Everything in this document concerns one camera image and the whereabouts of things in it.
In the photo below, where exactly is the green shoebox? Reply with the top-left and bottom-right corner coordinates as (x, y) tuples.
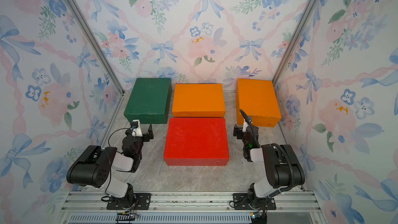
(124, 78), (172, 124)

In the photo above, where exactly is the red shoebox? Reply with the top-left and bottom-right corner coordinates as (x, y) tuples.
(163, 118), (230, 167)

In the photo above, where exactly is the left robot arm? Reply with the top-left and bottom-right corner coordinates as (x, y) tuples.
(66, 120), (154, 209)

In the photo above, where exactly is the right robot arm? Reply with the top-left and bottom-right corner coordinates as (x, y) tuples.
(233, 124), (305, 209)

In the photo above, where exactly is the orange shoebox at right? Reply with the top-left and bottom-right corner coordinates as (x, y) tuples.
(236, 78), (282, 128)

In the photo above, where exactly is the orange shoebox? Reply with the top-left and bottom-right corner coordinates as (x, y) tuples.
(172, 84), (226, 118)
(236, 78), (282, 128)

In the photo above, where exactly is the orange shoebox in middle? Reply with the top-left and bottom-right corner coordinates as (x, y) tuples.
(172, 84), (226, 118)

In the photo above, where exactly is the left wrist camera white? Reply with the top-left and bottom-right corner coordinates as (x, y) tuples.
(130, 119), (143, 137)

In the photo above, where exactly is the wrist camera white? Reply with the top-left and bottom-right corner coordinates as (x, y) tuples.
(242, 120), (250, 132)
(130, 119), (143, 137)

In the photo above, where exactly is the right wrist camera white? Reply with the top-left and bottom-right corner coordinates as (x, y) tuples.
(242, 120), (250, 132)

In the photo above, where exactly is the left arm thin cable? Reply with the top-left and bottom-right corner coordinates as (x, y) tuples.
(107, 127), (133, 150)

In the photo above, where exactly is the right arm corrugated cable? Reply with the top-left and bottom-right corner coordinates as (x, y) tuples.
(239, 109), (295, 198)

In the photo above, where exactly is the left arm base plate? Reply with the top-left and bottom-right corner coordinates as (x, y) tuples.
(106, 193), (152, 211)

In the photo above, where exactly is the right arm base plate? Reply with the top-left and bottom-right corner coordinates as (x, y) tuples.
(229, 193), (277, 211)

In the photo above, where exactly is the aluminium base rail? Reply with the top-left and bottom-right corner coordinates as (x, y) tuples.
(55, 191), (326, 224)

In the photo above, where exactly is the left corner aluminium post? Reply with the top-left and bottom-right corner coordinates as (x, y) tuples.
(65, 0), (125, 95)

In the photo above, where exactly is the corner aluminium post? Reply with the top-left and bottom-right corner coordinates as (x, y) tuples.
(65, 0), (125, 95)
(272, 0), (319, 88)

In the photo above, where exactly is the right corner aluminium post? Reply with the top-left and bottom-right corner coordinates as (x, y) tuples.
(272, 0), (319, 88)

